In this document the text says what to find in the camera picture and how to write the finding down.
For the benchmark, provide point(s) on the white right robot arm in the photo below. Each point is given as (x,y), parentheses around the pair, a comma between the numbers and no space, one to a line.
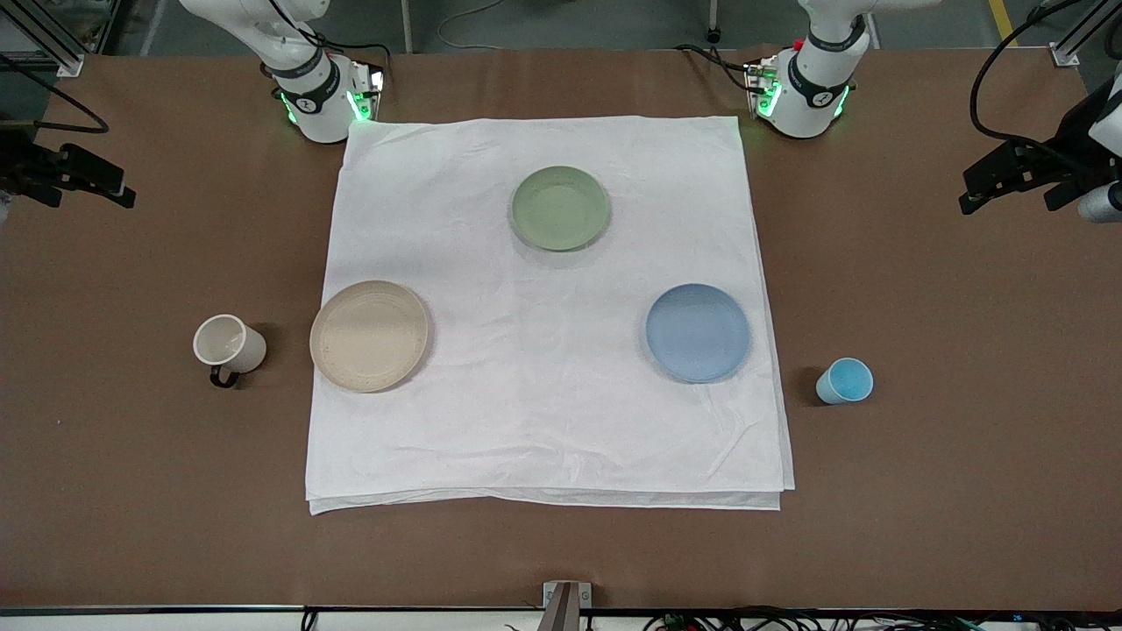
(320,114)

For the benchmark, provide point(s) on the blue plate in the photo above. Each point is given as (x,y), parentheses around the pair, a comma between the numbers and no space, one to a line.
(698,333)

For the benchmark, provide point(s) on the white cloth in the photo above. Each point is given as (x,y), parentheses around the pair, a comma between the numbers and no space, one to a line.
(543,403)

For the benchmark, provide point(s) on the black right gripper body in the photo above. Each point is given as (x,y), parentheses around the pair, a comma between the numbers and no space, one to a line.
(19,163)

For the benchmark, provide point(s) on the aluminium frame post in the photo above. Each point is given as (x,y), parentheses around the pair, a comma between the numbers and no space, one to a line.
(1082,31)
(48,39)

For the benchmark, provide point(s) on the metal table bracket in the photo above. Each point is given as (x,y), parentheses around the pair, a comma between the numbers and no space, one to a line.
(566,605)

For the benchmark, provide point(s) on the beige gray plate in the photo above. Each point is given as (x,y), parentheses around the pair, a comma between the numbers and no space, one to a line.
(370,336)

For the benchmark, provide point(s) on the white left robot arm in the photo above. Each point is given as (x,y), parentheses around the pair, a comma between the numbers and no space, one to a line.
(802,109)

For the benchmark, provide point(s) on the grey table leg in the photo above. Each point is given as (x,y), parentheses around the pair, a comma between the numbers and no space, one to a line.
(714,22)
(407,22)

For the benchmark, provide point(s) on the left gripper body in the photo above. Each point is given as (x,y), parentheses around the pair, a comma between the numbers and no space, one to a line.
(1075,140)

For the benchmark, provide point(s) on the green plate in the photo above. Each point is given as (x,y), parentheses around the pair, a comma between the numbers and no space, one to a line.
(560,209)

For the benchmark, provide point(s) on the blue cup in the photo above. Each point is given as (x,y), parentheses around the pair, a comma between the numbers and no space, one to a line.
(843,383)

